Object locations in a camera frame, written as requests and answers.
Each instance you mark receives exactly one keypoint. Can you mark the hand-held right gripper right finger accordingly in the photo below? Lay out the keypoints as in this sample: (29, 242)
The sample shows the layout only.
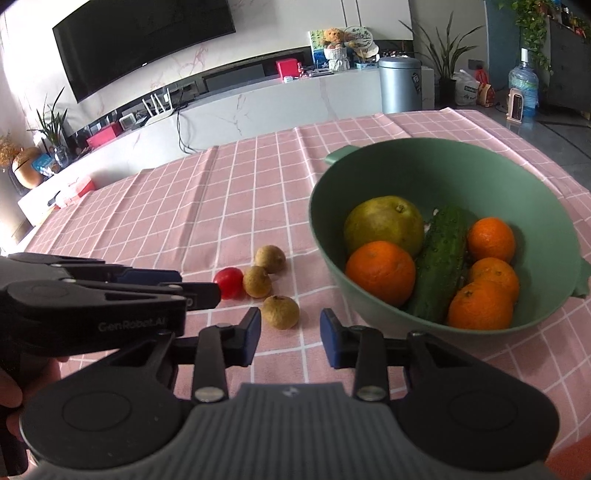
(328, 337)

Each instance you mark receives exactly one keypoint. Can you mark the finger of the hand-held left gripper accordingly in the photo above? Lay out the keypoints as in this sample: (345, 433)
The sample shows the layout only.
(147, 277)
(203, 296)

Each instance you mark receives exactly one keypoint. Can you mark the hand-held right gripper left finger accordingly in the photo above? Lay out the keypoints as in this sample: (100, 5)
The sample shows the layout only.
(251, 334)

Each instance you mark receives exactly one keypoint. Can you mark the red cherry tomato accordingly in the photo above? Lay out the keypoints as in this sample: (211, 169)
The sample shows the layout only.
(231, 281)

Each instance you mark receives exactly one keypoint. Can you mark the brown longan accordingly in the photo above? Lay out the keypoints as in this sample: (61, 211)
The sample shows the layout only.
(257, 281)
(280, 312)
(270, 259)

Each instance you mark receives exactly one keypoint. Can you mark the orange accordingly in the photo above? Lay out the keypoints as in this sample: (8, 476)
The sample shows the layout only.
(480, 307)
(381, 274)
(501, 277)
(491, 240)

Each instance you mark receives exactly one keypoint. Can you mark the yellow green pear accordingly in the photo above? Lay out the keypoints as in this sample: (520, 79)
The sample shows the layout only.
(383, 221)

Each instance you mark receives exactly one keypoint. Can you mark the green cucumber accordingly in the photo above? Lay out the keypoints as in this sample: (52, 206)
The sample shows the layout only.
(441, 263)

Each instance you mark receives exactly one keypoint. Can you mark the green colander bowl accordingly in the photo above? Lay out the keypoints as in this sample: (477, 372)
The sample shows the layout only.
(531, 184)

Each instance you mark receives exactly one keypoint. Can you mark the person's left hand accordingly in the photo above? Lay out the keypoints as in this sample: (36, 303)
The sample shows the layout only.
(32, 378)

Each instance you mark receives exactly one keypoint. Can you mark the pink checkered tablecloth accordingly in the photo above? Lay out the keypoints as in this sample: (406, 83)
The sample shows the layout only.
(207, 207)

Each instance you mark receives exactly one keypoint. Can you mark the red and white box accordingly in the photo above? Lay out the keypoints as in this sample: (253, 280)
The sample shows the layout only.
(76, 190)

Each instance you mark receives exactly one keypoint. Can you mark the flat red box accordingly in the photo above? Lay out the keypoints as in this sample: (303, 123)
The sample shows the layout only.
(104, 137)

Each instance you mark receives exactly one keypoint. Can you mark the blue packet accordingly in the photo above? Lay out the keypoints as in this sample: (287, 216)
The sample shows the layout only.
(44, 164)

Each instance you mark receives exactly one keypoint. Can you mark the small white device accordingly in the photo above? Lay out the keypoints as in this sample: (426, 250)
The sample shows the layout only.
(127, 122)

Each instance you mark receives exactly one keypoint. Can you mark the orange gourd vase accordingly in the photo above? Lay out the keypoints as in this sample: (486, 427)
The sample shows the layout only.
(27, 168)

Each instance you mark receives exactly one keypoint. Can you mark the white router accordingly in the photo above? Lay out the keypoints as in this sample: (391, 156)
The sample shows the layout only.
(161, 115)

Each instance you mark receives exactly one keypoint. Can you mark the orchid plant in glass vase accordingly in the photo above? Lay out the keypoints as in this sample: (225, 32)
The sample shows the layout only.
(53, 129)

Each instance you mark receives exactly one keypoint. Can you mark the dried yellow flowers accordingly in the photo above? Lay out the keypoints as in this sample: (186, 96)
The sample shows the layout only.
(7, 150)

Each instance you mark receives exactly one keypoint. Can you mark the white marble television console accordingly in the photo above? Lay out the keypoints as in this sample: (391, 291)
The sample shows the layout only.
(277, 101)

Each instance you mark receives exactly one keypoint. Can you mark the black flat television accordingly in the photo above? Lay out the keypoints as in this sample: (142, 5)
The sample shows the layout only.
(138, 41)

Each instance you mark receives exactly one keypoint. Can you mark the small red box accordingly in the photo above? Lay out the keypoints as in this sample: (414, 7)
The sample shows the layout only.
(287, 68)

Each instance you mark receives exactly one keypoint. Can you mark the grey round trash bin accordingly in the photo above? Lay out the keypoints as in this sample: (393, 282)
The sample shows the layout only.
(399, 85)

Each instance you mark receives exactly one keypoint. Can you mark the long-leaf potted plant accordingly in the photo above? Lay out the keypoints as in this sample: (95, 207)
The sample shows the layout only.
(446, 92)

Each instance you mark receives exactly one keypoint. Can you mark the teddy bear bouquet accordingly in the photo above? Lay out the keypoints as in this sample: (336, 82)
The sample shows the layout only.
(336, 57)

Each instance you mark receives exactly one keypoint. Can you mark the light blue flat box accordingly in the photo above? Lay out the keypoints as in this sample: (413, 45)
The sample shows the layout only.
(364, 65)

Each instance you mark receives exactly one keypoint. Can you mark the blue green picture card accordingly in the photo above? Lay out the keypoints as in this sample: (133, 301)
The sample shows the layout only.
(316, 46)

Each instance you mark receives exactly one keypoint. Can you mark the orange red clothing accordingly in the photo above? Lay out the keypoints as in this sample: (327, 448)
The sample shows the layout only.
(572, 466)

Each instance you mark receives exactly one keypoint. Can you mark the white plastic bag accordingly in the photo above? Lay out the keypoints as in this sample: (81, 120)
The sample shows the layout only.
(466, 90)

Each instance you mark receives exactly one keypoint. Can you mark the red bag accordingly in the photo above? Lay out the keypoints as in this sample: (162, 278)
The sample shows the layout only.
(485, 92)

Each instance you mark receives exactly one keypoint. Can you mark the small beige heater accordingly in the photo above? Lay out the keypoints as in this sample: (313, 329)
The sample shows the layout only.
(515, 106)

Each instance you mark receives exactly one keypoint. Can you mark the decorative round plate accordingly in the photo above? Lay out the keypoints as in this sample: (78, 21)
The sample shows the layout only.
(360, 34)

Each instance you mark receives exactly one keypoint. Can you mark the blue water jug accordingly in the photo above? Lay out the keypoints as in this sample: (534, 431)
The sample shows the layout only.
(525, 81)

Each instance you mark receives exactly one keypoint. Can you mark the dark cabinet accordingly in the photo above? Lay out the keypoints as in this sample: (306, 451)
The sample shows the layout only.
(570, 69)

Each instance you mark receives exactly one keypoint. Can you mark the trailing pothos plant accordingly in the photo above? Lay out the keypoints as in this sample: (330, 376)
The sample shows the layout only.
(535, 27)

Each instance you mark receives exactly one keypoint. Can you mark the row of small bottles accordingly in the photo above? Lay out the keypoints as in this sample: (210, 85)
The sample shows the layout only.
(572, 16)

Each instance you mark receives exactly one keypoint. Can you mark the wall socket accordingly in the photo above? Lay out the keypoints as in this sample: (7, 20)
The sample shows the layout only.
(474, 63)

